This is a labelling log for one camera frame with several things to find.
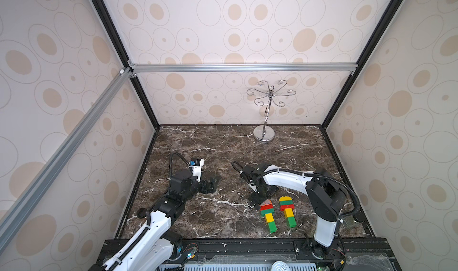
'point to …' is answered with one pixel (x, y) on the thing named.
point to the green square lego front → (291, 221)
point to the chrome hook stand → (266, 133)
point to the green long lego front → (265, 212)
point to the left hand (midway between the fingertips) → (216, 174)
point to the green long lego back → (286, 202)
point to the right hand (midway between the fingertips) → (269, 199)
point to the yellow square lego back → (284, 198)
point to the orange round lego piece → (265, 204)
